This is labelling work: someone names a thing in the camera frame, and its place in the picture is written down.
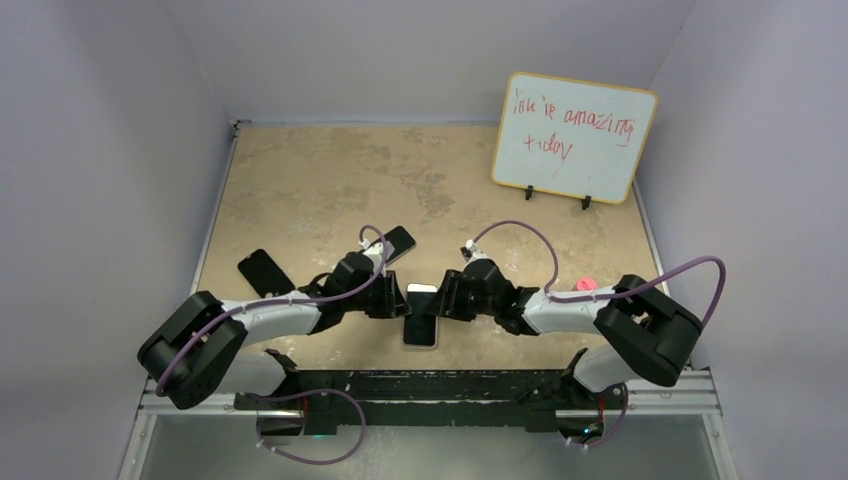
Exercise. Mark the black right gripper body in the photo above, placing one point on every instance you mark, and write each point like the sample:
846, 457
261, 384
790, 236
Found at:
460, 302

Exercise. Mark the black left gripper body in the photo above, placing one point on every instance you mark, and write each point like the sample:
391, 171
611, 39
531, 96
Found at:
376, 302

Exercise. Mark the purple phone black screen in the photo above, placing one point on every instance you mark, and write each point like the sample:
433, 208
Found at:
420, 321

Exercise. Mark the white silicone phone case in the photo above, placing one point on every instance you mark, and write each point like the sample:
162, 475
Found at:
421, 288

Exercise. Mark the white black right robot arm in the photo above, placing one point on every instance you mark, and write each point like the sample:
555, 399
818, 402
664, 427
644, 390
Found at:
648, 334

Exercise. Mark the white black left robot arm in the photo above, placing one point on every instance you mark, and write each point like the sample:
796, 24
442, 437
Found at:
189, 355

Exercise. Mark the black phone silver edge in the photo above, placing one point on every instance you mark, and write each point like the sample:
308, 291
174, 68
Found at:
401, 241

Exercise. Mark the black phone case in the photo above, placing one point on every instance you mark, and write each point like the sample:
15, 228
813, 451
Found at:
263, 274

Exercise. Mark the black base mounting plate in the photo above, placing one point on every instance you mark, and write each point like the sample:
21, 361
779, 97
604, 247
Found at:
328, 400

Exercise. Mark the yellow framed whiteboard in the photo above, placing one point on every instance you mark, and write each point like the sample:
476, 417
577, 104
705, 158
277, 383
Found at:
572, 138

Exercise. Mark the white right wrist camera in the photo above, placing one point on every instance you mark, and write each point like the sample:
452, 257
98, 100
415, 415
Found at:
471, 252

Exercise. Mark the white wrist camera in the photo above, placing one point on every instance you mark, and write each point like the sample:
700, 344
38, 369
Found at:
378, 251
471, 252

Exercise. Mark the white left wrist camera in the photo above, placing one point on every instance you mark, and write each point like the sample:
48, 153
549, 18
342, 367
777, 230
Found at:
378, 251

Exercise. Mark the aluminium frame rail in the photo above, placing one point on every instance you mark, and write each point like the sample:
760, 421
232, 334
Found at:
694, 394

